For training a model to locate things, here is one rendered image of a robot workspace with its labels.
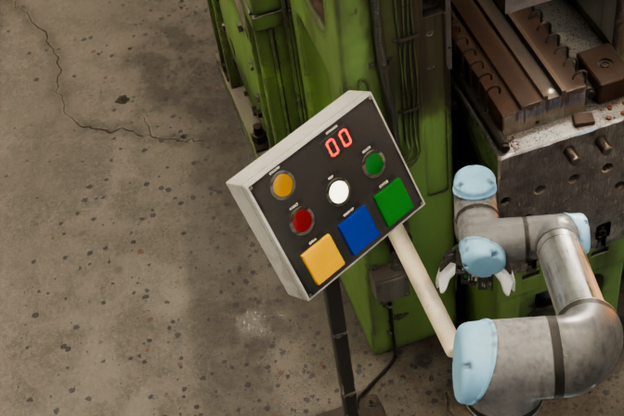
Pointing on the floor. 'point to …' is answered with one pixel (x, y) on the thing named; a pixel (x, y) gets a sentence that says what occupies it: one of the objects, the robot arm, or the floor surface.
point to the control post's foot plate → (369, 406)
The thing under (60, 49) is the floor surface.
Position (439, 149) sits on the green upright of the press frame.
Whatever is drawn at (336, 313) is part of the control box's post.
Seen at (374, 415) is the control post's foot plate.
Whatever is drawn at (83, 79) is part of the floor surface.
